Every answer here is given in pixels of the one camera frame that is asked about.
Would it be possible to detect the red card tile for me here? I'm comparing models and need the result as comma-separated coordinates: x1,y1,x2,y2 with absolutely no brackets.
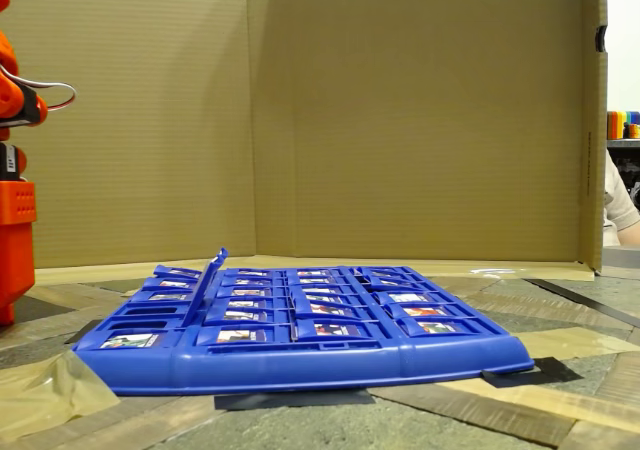
192,247,230,316
180,252,224,328

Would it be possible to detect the orange robot arm base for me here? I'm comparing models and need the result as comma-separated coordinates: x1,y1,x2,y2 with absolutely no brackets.
0,179,38,327

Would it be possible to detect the Madame Vine flip tile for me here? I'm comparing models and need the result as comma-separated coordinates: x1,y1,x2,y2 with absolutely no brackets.
288,276,341,287

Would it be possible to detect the Thundershock flip tile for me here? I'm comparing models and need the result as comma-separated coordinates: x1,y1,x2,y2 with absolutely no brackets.
292,292,352,306

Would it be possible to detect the Spright flip tile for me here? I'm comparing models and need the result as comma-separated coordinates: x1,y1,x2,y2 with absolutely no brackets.
367,278,426,292

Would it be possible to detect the Mr Mist flip tile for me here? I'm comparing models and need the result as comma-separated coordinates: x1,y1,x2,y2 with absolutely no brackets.
374,290,444,307

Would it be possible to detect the Rumbler flip tile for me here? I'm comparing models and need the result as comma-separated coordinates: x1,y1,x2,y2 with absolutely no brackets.
384,302,461,321

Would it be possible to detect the blue character flip tile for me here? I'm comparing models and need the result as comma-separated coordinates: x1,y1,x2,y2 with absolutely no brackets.
197,325,277,347
97,328,171,352

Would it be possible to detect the Swapshift flip tile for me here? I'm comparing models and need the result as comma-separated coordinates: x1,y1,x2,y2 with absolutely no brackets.
397,317,474,339

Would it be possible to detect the Robo-Joe flip tile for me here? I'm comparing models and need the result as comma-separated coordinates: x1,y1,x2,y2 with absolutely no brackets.
130,290,196,304

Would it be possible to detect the brown cardboard box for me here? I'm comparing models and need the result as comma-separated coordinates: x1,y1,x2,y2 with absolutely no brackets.
0,0,609,284

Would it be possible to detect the blue guess who game board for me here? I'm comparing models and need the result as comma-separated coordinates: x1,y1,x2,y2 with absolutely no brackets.
72,264,536,398

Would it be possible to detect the black tape piece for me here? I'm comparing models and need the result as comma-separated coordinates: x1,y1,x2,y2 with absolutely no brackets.
63,318,107,346

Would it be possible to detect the long black tape strip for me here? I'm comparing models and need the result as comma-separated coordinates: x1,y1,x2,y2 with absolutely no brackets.
524,277,640,329

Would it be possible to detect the tan packing tape piece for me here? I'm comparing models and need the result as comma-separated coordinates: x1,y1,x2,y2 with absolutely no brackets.
514,325,640,369
0,348,122,445

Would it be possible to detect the person in white shirt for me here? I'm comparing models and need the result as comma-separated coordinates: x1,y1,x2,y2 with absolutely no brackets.
603,148,640,247

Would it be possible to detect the rainbow coloured plastic stack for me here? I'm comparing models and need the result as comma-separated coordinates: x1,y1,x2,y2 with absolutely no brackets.
607,110,640,140

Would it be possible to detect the red white black servo cable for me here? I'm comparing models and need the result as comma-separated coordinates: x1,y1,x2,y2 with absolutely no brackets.
0,63,78,114

